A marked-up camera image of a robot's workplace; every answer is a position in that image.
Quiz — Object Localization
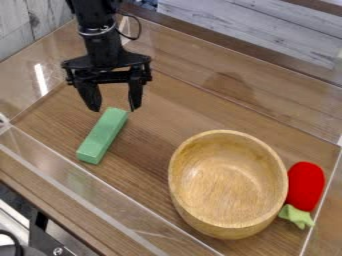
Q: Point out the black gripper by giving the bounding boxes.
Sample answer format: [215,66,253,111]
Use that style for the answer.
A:
[62,31,152,112]

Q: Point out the green rectangular block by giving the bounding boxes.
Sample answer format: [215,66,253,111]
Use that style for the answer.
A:
[76,107,128,164]

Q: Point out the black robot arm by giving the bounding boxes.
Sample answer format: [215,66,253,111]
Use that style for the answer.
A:
[62,0,152,112]

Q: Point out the brown wooden bowl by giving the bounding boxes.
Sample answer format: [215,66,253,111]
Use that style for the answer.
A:
[169,130,289,240]

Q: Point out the black metal stand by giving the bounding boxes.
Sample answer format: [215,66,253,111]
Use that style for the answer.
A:
[28,211,76,256]

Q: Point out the red plush strawberry toy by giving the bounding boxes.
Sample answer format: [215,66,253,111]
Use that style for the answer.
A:
[278,161,326,230]

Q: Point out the clear acrylic corner bracket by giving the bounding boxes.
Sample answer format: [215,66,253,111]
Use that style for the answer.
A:
[118,15,131,45]

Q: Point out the black cable loop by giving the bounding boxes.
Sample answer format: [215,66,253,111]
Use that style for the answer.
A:
[0,229,24,256]

